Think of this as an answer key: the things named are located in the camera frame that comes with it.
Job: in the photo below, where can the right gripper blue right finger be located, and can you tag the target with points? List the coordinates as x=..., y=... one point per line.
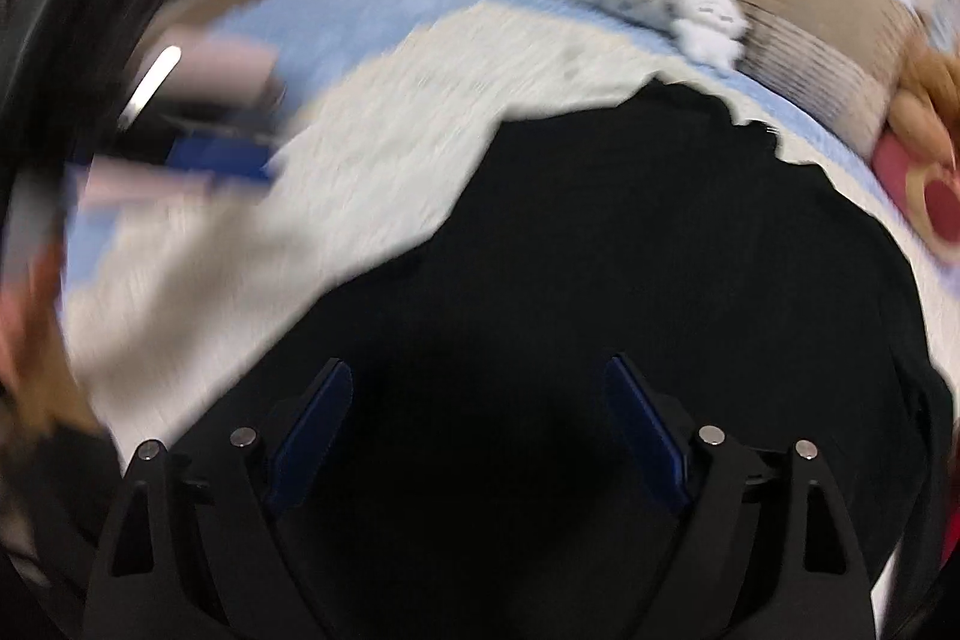
x=766, y=548

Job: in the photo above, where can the pink bear plush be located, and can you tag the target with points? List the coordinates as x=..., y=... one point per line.
x=925, y=193

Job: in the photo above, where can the light blue bed sheet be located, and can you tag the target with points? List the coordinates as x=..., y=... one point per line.
x=320, y=41

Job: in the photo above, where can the small white plush toy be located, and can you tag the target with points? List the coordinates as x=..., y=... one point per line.
x=708, y=32

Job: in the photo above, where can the beige patchwork pillow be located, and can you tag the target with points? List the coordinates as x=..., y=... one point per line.
x=838, y=60

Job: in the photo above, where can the brown bear plush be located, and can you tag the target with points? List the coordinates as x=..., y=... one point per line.
x=923, y=113

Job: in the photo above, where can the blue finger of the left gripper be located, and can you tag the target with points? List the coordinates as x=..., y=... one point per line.
x=226, y=159

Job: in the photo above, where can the pink folded garment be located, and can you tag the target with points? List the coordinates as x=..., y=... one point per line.
x=191, y=82

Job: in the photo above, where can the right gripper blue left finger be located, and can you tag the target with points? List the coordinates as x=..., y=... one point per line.
x=194, y=551

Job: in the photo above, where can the black coat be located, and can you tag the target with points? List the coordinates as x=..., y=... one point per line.
x=477, y=488

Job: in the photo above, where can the cream eyelet blanket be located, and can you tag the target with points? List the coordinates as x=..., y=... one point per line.
x=192, y=292

